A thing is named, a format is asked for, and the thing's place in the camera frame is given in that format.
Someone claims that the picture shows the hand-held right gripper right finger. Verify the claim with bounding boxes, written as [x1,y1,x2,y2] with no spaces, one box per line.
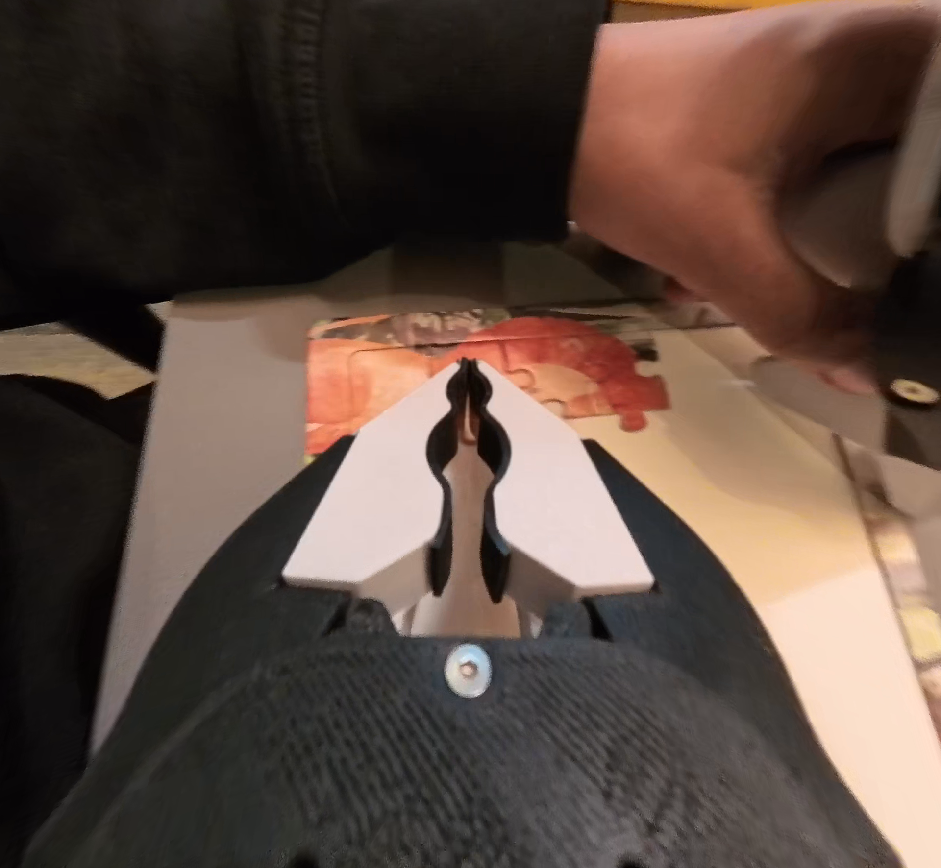
[469,360,657,619]

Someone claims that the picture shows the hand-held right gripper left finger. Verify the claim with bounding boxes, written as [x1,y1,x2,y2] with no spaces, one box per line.
[281,360,471,615]

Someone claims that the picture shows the joined orange puzzle pieces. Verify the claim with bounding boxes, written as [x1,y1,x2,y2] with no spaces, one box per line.
[307,317,671,454]

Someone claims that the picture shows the puzzle frame tray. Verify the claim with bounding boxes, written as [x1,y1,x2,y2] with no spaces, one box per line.
[303,240,941,868]

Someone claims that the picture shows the person's left forearm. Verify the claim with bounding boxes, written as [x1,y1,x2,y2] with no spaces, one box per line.
[0,0,619,329]

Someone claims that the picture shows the person's left hand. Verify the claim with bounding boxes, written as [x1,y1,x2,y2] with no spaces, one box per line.
[570,0,941,395]

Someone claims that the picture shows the person's dark pants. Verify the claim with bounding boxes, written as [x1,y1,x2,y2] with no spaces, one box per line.
[0,376,148,868]

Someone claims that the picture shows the grey fabric chair seat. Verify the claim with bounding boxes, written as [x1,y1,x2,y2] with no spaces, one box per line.
[0,324,159,399]

